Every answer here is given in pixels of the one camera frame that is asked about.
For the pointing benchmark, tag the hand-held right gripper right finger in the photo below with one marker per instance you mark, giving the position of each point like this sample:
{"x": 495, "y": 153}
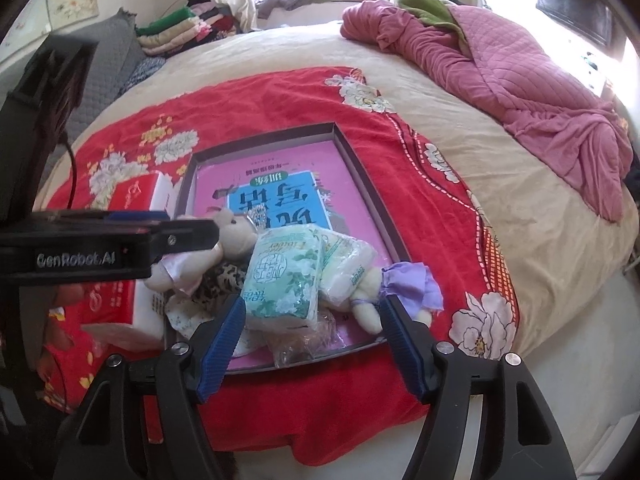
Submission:
{"x": 405, "y": 350}

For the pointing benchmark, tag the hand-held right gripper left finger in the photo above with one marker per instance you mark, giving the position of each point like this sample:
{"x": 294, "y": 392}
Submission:
{"x": 220, "y": 350}

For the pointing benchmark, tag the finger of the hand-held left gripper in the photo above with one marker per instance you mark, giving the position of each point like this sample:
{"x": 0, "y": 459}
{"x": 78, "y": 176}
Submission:
{"x": 190, "y": 235}
{"x": 140, "y": 216}

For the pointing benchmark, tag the plush bear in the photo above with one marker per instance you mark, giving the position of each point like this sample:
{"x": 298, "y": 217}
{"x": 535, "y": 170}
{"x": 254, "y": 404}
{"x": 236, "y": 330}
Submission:
{"x": 410, "y": 280}
{"x": 235, "y": 237}

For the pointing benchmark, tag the leopard print cloth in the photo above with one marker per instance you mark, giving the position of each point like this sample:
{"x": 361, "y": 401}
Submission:
{"x": 220, "y": 275}

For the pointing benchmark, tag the green floral tissue pack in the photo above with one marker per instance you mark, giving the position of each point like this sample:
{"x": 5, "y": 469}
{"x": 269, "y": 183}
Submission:
{"x": 345, "y": 265}
{"x": 280, "y": 280}

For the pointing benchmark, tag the dark cardboard box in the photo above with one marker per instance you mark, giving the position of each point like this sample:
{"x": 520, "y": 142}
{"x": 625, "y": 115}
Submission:
{"x": 360, "y": 180}

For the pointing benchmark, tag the person's left hand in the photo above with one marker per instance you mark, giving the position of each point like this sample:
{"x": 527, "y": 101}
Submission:
{"x": 70, "y": 295}

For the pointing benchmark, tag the red tissue box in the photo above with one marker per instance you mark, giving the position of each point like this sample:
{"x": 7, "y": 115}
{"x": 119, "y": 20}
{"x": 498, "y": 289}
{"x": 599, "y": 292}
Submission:
{"x": 135, "y": 192}

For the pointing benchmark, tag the white floral cloth pouch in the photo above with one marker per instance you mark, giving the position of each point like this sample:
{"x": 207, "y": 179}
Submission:
{"x": 185, "y": 317}

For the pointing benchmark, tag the plush bear in purple dress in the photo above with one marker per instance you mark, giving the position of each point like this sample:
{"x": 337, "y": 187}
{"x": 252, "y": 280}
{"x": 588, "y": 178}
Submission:
{"x": 410, "y": 280}

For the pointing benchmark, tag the red floral blanket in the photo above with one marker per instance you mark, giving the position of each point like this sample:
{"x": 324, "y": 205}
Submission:
{"x": 425, "y": 210}

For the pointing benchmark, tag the blue patterned cloth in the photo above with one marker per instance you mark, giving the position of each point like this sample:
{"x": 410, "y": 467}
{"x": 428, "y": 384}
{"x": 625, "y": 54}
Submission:
{"x": 147, "y": 72}

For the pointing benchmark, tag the grey quilted sofa cover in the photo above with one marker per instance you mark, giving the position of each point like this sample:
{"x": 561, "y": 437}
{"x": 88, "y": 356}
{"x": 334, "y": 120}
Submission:
{"x": 110, "y": 60}

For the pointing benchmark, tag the pink and blue book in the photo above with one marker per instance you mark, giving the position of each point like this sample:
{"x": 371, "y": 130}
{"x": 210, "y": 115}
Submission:
{"x": 350, "y": 195}

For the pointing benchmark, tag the stack of folded clothes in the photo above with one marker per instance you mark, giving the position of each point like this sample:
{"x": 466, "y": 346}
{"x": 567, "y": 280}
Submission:
{"x": 190, "y": 25}

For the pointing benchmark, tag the beige bedsheet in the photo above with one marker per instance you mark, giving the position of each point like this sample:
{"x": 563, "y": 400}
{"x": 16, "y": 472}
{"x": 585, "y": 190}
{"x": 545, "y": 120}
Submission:
{"x": 300, "y": 45}

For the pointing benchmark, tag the grey clothing pile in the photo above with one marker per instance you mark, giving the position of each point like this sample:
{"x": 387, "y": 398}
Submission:
{"x": 300, "y": 0}

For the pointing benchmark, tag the pink quilt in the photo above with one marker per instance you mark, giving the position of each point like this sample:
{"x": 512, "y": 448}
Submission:
{"x": 525, "y": 85}

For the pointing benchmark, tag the green blanket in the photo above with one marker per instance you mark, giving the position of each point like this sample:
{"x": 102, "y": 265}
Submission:
{"x": 425, "y": 7}

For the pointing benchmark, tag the black framed screen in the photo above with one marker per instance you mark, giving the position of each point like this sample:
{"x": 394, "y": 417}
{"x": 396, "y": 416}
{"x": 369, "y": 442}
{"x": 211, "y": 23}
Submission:
{"x": 575, "y": 7}

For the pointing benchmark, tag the floral wall painting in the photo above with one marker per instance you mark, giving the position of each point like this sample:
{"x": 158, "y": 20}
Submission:
{"x": 70, "y": 0}

